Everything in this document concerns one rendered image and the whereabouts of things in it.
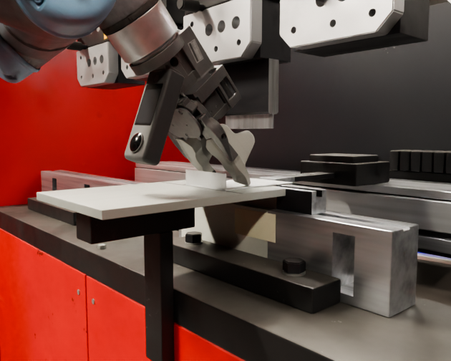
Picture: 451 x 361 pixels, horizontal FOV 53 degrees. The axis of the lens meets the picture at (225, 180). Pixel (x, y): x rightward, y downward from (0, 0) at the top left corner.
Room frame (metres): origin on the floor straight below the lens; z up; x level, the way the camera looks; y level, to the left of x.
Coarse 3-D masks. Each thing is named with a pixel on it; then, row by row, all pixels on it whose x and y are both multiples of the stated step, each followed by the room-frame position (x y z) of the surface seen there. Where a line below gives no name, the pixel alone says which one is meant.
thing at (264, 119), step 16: (240, 64) 0.68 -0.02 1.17; (256, 64) 0.65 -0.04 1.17; (272, 64) 0.64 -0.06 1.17; (224, 80) 0.70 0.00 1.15; (240, 80) 0.68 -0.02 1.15; (256, 80) 0.65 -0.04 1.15; (272, 80) 0.64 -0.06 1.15; (256, 96) 0.65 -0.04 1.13; (272, 96) 0.64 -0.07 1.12; (240, 112) 0.68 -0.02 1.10; (256, 112) 0.65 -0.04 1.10; (272, 112) 0.64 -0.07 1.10; (240, 128) 0.69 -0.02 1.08; (256, 128) 0.66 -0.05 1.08
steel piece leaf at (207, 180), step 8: (192, 176) 0.62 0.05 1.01; (200, 176) 0.61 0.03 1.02; (208, 176) 0.60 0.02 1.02; (216, 176) 0.58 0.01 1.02; (224, 176) 0.57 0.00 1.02; (192, 184) 0.62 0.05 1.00; (200, 184) 0.61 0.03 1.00; (208, 184) 0.60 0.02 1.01; (216, 184) 0.58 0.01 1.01; (224, 184) 0.57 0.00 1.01; (232, 184) 0.63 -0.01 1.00; (240, 184) 0.63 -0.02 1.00; (256, 184) 0.63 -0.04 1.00; (264, 184) 0.63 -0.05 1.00; (272, 184) 0.63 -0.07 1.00
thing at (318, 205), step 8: (288, 192) 0.60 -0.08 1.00; (296, 192) 0.59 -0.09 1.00; (304, 192) 0.58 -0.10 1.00; (312, 192) 0.57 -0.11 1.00; (320, 192) 0.58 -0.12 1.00; (280, 200) 0.61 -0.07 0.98; (288, 200) 0.60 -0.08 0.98; (296, 200) 0.59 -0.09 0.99; (304, 200) 0.58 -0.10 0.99; (312, 200) 0.57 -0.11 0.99; (320, 200) 0.58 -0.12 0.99; (280, 208) 0.61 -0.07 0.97; (288, 208) 0.60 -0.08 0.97; (296, 208) 0.59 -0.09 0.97; (304, 208) 0.58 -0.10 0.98; (312, 208) 0.57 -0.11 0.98; (320, 208) 0.58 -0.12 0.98
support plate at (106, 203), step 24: (48, 192) 0.56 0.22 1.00; (72, 192) 0.56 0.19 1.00; (96, 192) 0.56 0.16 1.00; (120, 192) 0.56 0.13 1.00; (144, 192) 0.56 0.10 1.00; (168, 192) 0.56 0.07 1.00; (192, 192) 0.56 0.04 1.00; (216, 192) 0.56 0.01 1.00; (240, 192) 0.56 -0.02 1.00; (264, 192) 0.57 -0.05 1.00; (96, 216) 0.43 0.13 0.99; (120, 216) 0.44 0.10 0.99
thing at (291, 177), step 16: (304, 160) 0.84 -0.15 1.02; (320, 160) 0.82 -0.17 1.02; (336, 160) 0.79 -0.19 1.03; (352, 160) 0.77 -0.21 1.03; (368, 160) 0.79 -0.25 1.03; (272, 176) 0.72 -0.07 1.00; (288, 176) 0.72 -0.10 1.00; (304, 176) 0.73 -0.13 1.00; (320, 176) 0.75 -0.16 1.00; (336, 176) 0.78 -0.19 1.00; (352, 176) 0.75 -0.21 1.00; (368, 176) 0.77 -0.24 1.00; (384, 176) 0.81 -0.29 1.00
